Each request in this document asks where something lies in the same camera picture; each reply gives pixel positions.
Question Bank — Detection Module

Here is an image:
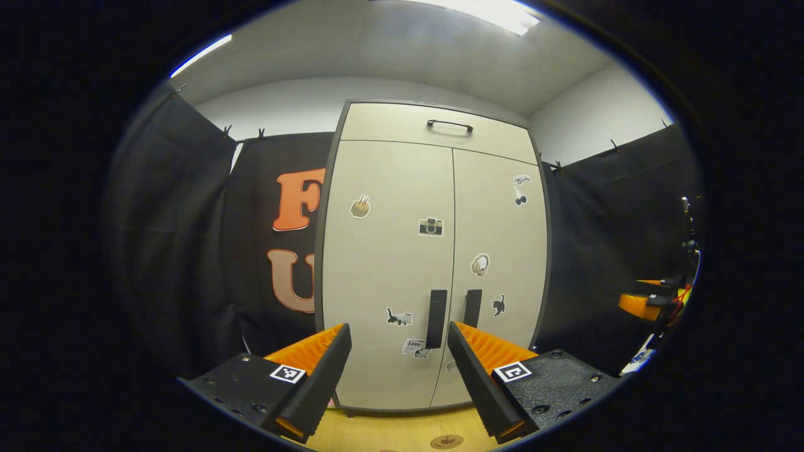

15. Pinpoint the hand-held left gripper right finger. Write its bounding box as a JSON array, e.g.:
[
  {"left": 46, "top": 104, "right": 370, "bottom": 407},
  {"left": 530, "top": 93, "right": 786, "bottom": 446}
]
[{"left": 447, "top": 321, "right": 622, "bottom": 444}]

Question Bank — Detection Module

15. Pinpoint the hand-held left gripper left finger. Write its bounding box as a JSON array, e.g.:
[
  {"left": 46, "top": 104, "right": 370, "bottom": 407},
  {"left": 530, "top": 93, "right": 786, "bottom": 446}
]
[{"left": 179, "top": 323, "right": 352, "bottom": 444}]

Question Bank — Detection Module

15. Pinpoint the white cabinet door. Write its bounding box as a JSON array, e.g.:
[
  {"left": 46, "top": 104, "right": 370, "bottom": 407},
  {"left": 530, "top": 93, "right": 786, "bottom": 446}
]
[
  {"left": 320, "top": 139, "right": 455, "bottom": 412},
  {"left": 430, "top": 149, "right": 549, "bottom": 409}
]

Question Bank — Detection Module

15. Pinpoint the white cabinet with dark interior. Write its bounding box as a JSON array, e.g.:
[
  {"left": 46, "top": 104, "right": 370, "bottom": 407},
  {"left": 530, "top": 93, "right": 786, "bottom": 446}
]
[{"left": 313, "top": 99, "right": 553, "bottom": 416}]

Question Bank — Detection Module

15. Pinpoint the white cabinet drawer black handle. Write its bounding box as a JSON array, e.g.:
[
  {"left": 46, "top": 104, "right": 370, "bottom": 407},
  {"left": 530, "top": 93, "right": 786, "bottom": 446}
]
[{"left": 339, "top": 102, "right": 540, "bottom": 165}]

